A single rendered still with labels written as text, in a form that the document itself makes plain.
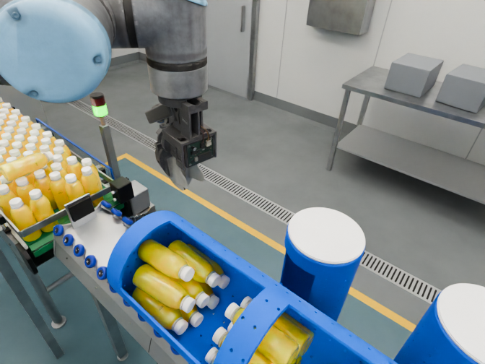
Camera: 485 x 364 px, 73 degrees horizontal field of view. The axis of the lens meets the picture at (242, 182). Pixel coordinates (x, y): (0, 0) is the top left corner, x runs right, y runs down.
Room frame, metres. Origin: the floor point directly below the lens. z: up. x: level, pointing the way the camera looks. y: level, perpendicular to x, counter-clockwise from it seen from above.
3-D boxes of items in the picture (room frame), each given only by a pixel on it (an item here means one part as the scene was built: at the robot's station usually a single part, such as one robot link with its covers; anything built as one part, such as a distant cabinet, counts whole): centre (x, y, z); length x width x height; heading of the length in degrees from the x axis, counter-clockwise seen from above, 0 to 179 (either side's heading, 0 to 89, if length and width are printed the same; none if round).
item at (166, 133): (0.50, 0.10, 1.62); 0.09 x 0.08 x 0.12; 43
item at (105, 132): (1.46, 0.71, 0.55); 0.04 x 0.04 x 1.10; 52
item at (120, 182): (1.12, 0.54, 0.95); 0.10 x 0.07 x 0.10; 142
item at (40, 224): (0.98, 0.69, 0.96); 0.40 x 0.01 x 0.03; 142
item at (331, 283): (0.84, -0.31, 0.59); 0.28 x 0.28 x 0.88
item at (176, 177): (0.49, 0.12, 1.51); 0.06 x 0.03 x 0.09; 43
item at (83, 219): (0.94, 0.63, 0.99); 0.10 x 0.02 x 0.12; 142
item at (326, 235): (0.84, -0.31, 1.03); 0.28 x 0.28 x 0.01
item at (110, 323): (0.84, 0.62, 0.31); 0.06 x 0.06 x 0.63; 52
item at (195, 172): (0.51, 0.09, 1.51); 0.06 x 0.03 x 0.09; 43
